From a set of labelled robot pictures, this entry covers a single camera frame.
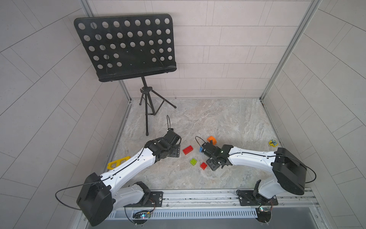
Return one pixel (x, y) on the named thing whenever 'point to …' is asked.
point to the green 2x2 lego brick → (193, 161)
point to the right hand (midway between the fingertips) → (212, 163)
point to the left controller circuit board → (140, 218)
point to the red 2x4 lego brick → (188, 150)
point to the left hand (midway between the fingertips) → (175, 149)
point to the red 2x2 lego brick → (203, 166)
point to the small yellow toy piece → (270, 143)
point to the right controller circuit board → (263, 214)
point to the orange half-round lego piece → (211, 138)
